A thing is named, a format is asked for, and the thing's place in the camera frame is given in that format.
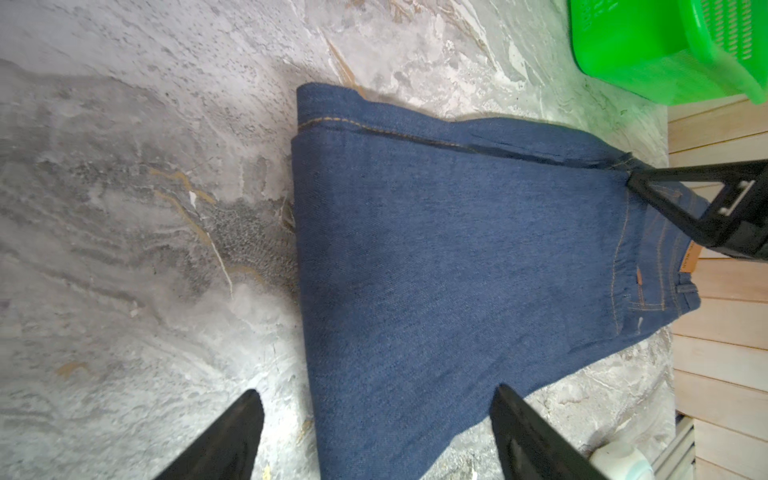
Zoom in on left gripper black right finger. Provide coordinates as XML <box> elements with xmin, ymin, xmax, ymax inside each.
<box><xmin>490</xmin><ymin>384</ymin><xmax>604</xmax><ymax>480</ymax></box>

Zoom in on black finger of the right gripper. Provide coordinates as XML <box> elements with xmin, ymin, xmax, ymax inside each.
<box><xmin>627</xmin><ymin>160</ymin><xmax>767</xmax><ymax>261</ymax></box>

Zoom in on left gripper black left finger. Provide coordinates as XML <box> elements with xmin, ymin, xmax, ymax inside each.
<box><xmin>156</xmin><ymin>389</ymin><xmax>265</xmax><ymax>480</ymax></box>

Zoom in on green plastic basket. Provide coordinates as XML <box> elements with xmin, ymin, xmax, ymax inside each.
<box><xmin>570</xmin><ymin>0</ymin><xmax>767</xmax><ymax>106</ymax></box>

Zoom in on dark blue denim trousers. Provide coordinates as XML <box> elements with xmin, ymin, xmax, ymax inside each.
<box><xmin>292</xmin><ymin>83</ymin><xmax>701</xmax><ymax>479</ymax></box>

